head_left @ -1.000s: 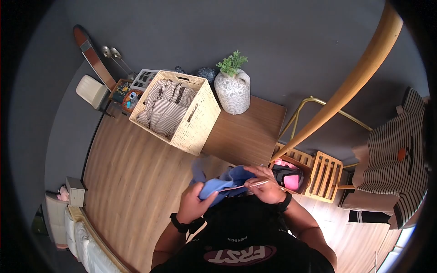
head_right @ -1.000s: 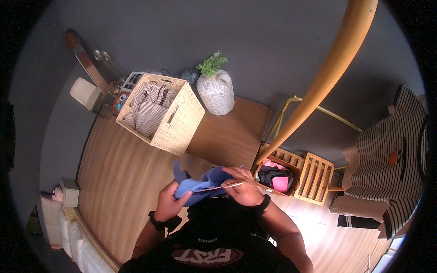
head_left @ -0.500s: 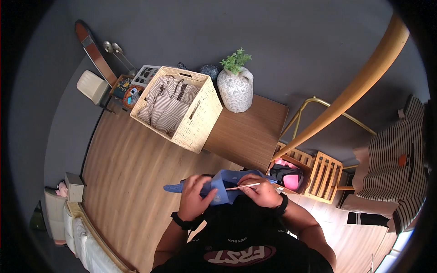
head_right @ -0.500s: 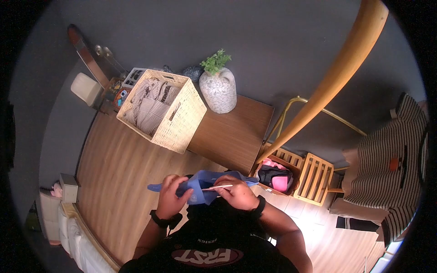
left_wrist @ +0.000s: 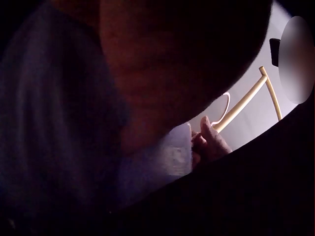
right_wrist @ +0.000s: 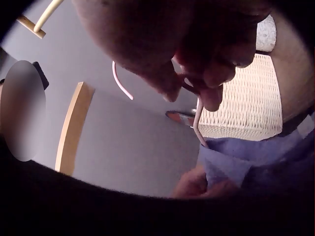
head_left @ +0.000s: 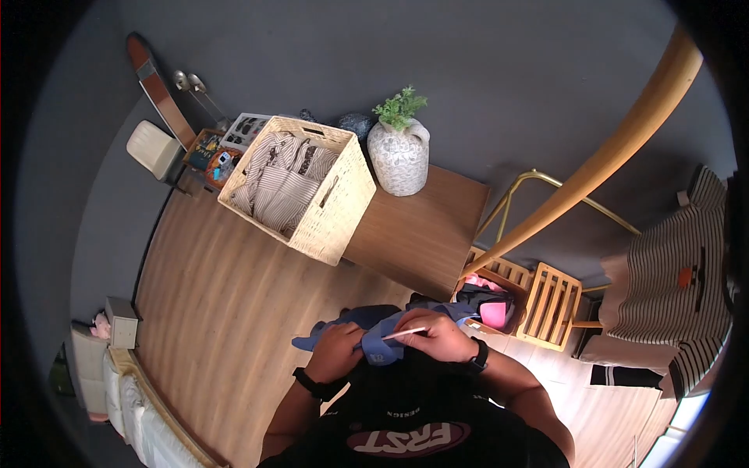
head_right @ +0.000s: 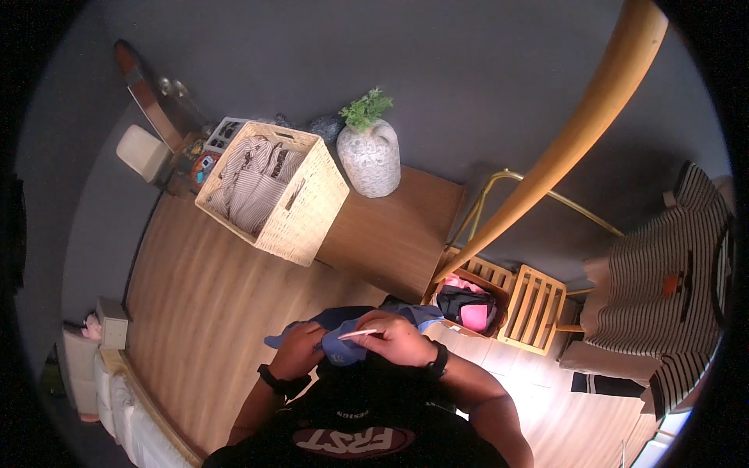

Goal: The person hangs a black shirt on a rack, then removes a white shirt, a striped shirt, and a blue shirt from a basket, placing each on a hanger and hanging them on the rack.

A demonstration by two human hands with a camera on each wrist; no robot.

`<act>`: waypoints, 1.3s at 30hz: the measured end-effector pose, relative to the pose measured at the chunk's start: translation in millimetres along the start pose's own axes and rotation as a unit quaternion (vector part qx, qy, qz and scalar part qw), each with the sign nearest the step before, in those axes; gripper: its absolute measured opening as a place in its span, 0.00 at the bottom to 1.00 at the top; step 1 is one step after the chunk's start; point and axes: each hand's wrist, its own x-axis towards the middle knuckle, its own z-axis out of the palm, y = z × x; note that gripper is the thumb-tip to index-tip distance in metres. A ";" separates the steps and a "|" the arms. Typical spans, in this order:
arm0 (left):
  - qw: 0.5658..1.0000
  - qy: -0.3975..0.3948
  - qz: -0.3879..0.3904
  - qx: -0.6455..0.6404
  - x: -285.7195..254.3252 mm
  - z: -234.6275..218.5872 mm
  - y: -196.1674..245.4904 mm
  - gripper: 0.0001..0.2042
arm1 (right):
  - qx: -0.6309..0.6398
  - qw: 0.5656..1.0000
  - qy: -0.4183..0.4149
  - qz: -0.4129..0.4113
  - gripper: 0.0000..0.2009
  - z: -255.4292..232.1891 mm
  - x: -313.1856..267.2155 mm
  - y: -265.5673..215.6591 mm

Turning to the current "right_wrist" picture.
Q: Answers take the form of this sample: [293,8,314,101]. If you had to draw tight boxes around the person's left hand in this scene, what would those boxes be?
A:
[172,167,243,198]

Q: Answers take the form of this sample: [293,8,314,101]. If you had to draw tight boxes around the person's right hand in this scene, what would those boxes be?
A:
[71,0,274,111]

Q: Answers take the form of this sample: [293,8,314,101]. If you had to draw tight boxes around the person's right thumb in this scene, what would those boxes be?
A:
[145,59,183,103]

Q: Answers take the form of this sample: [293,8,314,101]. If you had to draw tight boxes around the person's right fingers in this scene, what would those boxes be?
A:
[178,47,257,89]

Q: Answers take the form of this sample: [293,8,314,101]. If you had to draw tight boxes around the person's right index finger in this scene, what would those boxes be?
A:
[200,85,224,111]

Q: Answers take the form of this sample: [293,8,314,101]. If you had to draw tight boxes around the person's left fingers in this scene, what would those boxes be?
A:
[172,167,243,198]

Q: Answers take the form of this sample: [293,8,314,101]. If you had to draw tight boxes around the pink wire clothes hanger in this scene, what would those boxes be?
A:
[112,59,210,149]

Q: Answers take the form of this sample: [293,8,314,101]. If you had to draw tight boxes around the blue garment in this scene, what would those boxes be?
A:
[197,116,315,197]

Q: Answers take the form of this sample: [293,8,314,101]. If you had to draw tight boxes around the white wicker basket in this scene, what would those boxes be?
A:
[197,53,283,142]

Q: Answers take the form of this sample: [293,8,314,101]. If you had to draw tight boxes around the orange and black object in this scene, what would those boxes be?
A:
[165,110,198,128]

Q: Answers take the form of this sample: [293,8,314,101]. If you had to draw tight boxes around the white patterned cloth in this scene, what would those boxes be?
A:
[255,14,277,52]

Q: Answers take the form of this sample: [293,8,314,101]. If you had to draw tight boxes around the person's body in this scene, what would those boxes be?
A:
[0,133,315,236]

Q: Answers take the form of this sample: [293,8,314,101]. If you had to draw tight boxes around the light wooden slat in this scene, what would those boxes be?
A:
[55,82,95,176]

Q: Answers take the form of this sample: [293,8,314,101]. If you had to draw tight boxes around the cream curved tube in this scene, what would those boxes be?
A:
[34,0,65,33]

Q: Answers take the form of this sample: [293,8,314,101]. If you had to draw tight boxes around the short wooden bar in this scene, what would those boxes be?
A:
[17,15,46,39]

